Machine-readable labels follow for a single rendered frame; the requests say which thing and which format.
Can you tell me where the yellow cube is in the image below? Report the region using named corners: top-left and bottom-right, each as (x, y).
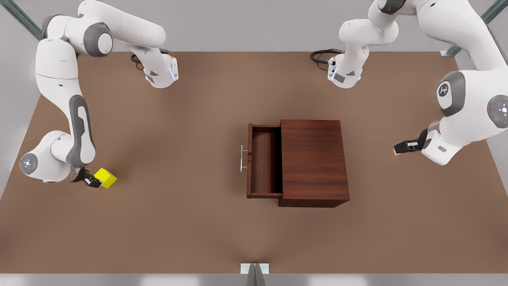
top-left (94, 168), bottom-right (118, 189)

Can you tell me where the dark wooden cabinet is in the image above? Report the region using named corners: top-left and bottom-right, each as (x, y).
top-left (278, 120), bottom-right (350, 208)

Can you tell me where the black cable loop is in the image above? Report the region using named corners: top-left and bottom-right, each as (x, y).
top-left (310, 49), bottom-right (344, 72)
top-left (131, 48), bottom-right (171, 71)

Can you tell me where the wooden drawer with silver handle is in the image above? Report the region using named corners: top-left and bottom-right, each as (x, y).
top-left (240, 123), bottom-right (283, 199)

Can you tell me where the silver frame post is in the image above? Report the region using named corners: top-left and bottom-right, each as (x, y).
top-left (241, 263), bottom-right (269, 286)
top-left (439, 0), bottom-right (508, 57)
top-left (0, 0), bottom-right (43, 41)

